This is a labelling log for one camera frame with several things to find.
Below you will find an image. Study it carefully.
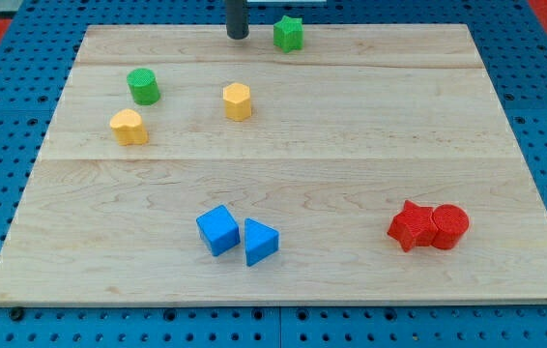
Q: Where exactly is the red cylinder block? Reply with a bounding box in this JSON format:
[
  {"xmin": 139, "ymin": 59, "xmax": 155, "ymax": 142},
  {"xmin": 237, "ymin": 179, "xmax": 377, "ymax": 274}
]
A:
[{"xmin": 432, "ymin": 204, "xmax": 470, "ymax": 249}]

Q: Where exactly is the green cylinder block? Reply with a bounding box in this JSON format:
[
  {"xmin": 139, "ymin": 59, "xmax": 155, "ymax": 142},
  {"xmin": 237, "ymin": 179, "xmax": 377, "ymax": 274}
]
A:
[{"xmin": 127, "ymin": 68, "xmax": 160, "ymax": 105}]

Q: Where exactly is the blue triangle block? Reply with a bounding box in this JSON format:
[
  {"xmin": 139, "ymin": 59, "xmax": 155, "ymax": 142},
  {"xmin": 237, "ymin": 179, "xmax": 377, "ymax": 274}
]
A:
[{"xmin": 245, "ymin": 218, "xmax": 279, "ymax": 267}]

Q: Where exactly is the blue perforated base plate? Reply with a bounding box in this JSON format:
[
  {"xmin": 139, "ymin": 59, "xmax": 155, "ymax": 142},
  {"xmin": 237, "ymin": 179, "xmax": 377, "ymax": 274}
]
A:
[{"xmin": 0, "ymin": 0, "xmax": 547, "ymax": 347}]

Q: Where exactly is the yellow heart block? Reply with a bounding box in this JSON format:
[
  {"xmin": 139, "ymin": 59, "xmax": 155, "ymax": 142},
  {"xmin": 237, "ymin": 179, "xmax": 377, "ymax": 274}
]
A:
[{"xmin": 109, "ymin": 109, "xmax": 149, "ymax": 146}]

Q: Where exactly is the light wooden board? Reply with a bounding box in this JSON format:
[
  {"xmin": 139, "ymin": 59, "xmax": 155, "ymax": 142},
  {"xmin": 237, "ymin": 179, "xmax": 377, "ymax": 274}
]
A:
[{"xmin": 0, "ymin": 24, "xmax": 547, "ymax": 307}]

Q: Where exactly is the yellow hexagon block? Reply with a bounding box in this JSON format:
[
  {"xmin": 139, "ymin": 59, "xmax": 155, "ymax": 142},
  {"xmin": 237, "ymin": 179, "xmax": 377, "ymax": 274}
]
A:
[{"xmin": 222, "ymin": 82, "xmax": 252, "ymax": 122}]

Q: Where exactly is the green star block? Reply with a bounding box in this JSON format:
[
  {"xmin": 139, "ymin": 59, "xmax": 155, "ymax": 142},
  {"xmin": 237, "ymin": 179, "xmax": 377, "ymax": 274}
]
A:
[{"xmin": 273, "ymin": 15, "xmax": 303, "ymax": 53}]

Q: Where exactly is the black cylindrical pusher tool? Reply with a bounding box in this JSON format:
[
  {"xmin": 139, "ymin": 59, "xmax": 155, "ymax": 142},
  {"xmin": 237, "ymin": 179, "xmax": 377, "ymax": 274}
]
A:
[{"xmin": 224, "ymin": 0, "xmax": 249, "ymax": 40}]

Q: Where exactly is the blue cube block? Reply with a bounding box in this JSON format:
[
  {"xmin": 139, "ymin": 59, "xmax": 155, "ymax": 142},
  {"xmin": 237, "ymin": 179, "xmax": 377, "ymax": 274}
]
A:
[{"xmin": 196, "ymin": 205, "xmax": 241, "ymax": 257}]

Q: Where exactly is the red star block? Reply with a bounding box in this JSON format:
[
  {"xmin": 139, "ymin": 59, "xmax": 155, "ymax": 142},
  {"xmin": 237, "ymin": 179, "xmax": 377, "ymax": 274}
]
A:
[{"xmin": 388, "ymin": 200, "xmax": 438, "ymax": 252}]

